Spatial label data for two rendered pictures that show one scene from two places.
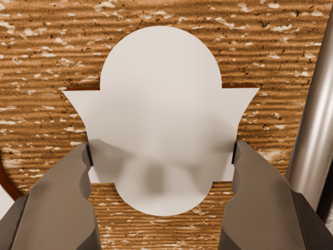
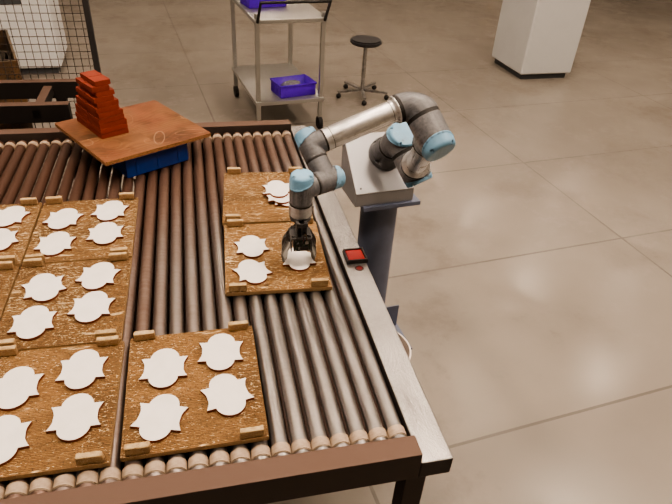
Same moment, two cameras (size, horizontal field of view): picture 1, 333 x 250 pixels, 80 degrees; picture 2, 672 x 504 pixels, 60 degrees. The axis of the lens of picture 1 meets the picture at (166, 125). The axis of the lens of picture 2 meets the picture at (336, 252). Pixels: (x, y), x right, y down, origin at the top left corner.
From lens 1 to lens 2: 2.04 m
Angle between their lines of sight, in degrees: 79
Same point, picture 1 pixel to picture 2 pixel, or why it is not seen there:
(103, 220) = (285, 275)
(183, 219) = (305, 274)
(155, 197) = (298, 266)
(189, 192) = (305, 265)
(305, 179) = (336, 271)
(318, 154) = (335, 266)
